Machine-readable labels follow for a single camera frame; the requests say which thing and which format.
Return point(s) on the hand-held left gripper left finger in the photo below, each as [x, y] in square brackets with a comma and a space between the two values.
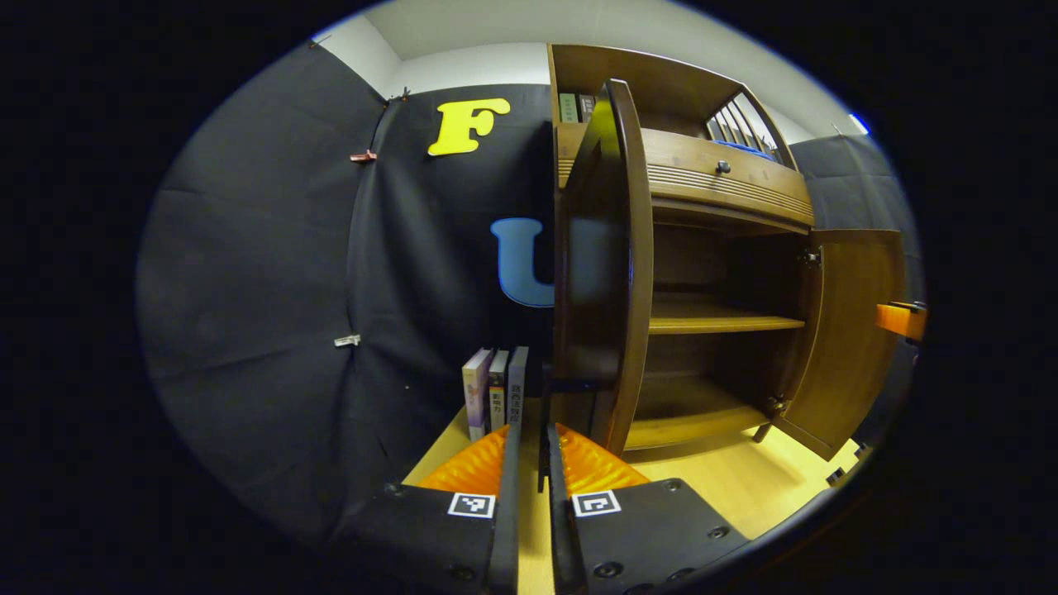
[508, 529]

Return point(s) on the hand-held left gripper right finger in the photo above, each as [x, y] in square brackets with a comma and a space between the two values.
[560, 529]

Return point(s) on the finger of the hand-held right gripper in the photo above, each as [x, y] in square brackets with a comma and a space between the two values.
[901, 321]

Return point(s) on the wooden shoe cabinet door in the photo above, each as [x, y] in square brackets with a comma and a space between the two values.
[599, 248]
[851, 330]

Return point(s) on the wooden double-door shoe cabinet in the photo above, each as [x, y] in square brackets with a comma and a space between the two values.
[661, 78]

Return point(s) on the metal door hinge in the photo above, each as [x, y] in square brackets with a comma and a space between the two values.
[775, 405]
[808, 257]

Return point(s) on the wooden inner cabinet shelf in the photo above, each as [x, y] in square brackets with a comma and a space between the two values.
[711, 321]

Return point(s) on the wooden cabinet drawer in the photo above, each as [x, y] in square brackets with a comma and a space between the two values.
[686, 169]

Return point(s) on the white purple book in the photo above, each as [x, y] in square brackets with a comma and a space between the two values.
[476, 397]

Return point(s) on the dark orange-spined book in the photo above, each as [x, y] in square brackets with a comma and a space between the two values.
[498, 392]

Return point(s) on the grey lavender book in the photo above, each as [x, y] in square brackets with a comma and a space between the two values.
[517, 384]

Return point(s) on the blue towel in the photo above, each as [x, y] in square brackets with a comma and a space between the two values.
[744, 149]

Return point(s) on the silver clip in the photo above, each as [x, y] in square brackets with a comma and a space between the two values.
[347, 340]

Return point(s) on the black backdrop cloth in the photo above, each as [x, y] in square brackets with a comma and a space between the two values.
[264, 289]

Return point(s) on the olive grey book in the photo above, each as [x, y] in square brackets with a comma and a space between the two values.
[587, 107]

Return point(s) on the red clip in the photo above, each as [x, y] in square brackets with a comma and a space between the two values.
[364, 155]

